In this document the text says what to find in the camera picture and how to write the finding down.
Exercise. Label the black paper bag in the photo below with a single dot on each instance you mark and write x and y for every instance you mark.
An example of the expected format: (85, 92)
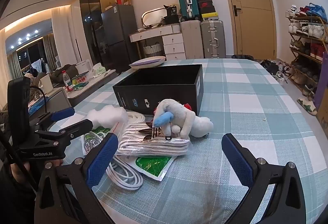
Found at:
(171, 10)

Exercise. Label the oval mirror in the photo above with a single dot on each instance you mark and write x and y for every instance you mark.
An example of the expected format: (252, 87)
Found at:
(153, 18)

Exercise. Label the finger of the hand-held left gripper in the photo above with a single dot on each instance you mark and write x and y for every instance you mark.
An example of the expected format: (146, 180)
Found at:
(76, 129)
(62, 114)

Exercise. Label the black red shoe box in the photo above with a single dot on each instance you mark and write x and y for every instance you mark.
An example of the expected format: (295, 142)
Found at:
(206, 4)

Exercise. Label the silver suitcase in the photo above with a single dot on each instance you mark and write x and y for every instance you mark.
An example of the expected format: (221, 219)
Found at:
(213, 39)

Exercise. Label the red green snack pack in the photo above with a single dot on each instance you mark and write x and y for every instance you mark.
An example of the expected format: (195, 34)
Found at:
(80, 82)

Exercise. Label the pile of floor shoes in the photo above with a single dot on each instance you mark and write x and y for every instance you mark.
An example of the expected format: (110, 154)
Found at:
(274, 69)

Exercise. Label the black handbag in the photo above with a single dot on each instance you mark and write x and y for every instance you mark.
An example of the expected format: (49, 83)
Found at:
(171, 20)

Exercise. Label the grey low cabinet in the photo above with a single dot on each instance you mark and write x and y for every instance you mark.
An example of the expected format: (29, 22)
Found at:
(59, 102)

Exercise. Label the rows of shoes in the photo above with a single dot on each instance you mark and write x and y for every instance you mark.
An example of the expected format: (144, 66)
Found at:
(315, 30)

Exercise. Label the grey side counter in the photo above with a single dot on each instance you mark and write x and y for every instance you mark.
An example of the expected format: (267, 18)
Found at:
(94, 85)

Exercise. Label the checked tablecloth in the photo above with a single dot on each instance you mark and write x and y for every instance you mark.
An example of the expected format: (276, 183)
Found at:
(256, 111)

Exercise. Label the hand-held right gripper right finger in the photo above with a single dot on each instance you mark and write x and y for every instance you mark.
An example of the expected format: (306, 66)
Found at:
(237, 160)

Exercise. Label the white plush toy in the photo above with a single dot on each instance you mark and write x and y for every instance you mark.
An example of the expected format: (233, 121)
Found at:
(184, 116)

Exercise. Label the dark grey fridge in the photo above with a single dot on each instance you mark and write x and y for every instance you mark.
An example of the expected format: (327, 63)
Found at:
(120, 34)

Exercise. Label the green tissue box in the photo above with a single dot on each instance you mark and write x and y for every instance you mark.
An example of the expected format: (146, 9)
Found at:
(98, 70)

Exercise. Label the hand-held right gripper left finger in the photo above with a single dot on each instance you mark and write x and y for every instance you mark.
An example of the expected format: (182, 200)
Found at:
(102, 160)

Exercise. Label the wooden shoe rack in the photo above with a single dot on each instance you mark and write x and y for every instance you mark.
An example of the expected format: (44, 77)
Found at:
(307, 34)

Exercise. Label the beige door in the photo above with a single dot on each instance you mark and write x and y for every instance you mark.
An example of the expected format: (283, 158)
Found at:
(253, 29)

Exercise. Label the purple board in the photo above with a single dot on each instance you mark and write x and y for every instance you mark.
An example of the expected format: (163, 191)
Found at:
(322, 80)

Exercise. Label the black yellow shoe box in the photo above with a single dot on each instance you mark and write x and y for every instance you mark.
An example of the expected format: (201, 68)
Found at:
(209, 16)

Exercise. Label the beige suitcase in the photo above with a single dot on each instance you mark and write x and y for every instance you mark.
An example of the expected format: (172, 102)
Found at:
(192, 39)

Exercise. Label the white container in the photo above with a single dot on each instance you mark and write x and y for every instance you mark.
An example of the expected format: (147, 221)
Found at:
(46, 84)

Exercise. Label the black cardboard box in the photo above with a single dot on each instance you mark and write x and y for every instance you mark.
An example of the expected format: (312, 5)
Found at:
(153, 96)

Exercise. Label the white curtain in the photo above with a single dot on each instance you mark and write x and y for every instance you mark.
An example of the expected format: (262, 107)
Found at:
(64, 34)

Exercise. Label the teal suitcase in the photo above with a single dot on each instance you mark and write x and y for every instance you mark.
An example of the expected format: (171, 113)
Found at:
(187, 1)

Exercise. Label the white woven basket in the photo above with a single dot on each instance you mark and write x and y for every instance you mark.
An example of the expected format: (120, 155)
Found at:
(153, 50)

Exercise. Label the dark jacket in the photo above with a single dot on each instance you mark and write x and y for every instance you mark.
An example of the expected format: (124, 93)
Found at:
(62, 73)

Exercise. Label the green white slipper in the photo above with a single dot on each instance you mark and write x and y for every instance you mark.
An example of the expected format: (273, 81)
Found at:
(307, 105)

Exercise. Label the clear water bottle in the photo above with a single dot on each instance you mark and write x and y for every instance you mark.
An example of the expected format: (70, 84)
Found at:
(68, 82)

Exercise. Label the striped white socks pack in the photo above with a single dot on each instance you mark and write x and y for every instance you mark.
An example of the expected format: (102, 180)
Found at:
(153, 146)

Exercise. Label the dark glass cabinet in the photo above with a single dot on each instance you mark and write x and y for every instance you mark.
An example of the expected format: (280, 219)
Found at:
(92, 21)

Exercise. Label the white oval plate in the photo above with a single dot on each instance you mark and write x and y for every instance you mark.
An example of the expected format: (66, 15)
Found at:
(147, 62)

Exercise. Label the small green label bag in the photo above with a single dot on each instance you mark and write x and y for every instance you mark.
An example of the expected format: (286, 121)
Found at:
(96, 140)

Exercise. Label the green white medicine packet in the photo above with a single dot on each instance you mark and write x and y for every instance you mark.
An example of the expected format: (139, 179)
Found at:
(151, 165)

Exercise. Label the hanging clothes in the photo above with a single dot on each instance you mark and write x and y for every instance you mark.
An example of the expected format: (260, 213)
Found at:
(38, 65)

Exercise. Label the dark door mat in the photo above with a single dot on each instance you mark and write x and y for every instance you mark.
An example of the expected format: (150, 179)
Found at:
(242, 57)

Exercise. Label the white dresser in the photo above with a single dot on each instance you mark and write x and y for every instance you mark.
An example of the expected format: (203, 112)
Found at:
(174, 44)

